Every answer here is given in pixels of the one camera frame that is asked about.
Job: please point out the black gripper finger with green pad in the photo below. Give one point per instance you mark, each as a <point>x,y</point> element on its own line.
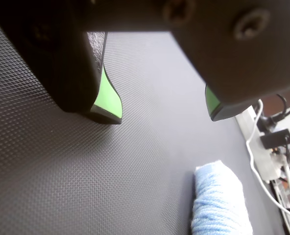
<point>61,61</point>
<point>245,61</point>

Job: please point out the light blue yarn block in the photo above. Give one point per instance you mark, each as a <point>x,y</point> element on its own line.
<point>218,200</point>

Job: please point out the large dark grey textured mat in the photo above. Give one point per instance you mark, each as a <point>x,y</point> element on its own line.
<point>86,171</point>

